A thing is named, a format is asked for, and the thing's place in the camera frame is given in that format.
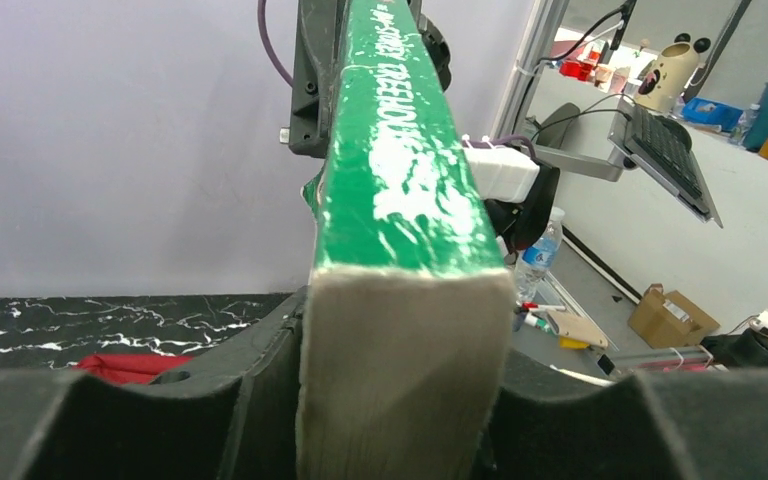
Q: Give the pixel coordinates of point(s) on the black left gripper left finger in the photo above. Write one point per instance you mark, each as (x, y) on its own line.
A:
(227, 414)

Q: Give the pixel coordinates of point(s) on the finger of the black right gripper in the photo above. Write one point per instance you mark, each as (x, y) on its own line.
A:
(314, 76)

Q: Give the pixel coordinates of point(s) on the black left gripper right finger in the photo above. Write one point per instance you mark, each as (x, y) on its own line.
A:
(549, 425)

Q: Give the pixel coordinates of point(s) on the red student backpack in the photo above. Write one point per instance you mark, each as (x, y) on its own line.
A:
(124, 369)

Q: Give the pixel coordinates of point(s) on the green treehouse book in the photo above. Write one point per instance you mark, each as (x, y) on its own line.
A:
(409, 306)

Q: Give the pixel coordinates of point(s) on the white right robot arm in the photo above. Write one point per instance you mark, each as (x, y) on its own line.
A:
(517, 191)

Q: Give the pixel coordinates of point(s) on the cardboard box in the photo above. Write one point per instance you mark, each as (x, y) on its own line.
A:
(665, 319)

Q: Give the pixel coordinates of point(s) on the clear water bottle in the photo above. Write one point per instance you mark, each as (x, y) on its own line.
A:
(534, 262)

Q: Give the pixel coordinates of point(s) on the black keyboard on stand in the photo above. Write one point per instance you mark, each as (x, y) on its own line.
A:
(643, 140)

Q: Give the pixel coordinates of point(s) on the panda shaped container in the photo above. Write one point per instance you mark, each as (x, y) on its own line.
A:
(669, 74)

